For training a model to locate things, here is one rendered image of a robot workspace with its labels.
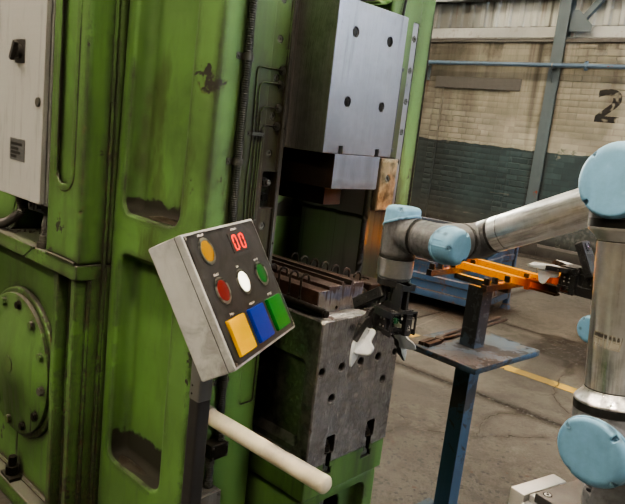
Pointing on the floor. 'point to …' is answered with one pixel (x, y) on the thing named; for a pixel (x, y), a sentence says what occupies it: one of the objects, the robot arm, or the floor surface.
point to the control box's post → (196, 438)
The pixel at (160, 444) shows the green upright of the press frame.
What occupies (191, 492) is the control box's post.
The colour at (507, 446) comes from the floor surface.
